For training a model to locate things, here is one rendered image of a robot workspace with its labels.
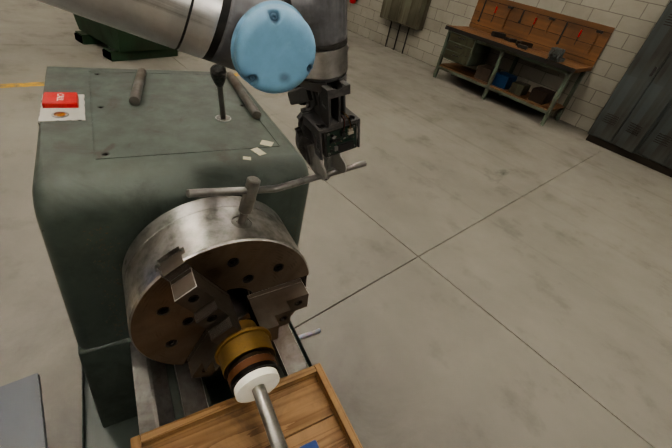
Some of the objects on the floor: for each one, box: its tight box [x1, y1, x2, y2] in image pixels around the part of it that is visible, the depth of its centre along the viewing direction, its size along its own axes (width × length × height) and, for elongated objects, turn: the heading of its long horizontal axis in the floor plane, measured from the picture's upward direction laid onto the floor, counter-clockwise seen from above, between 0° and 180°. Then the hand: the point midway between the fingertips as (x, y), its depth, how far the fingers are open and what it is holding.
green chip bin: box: [73, 14, 178, 62], centre depth 464 cm, size 134×94×85 cm
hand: (323, 172), depth 69 cm, fingers closed
